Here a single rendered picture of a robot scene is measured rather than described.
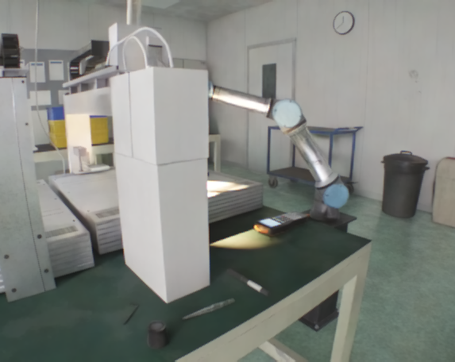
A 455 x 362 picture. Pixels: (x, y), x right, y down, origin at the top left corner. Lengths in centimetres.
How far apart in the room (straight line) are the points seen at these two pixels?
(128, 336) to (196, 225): 25
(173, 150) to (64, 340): 41
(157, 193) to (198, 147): 12
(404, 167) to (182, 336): 314
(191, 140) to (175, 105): 8
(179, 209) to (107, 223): 31
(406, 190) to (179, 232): 313
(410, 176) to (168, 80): 317
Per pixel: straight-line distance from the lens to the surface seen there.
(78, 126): 156
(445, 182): 358
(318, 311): 177
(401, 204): 363
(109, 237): 90
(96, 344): 62
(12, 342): 69
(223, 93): 148
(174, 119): 59
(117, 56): 103
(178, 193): 61
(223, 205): 108
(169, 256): 64
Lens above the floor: 115
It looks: 14 degrees down
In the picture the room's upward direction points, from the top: straight up
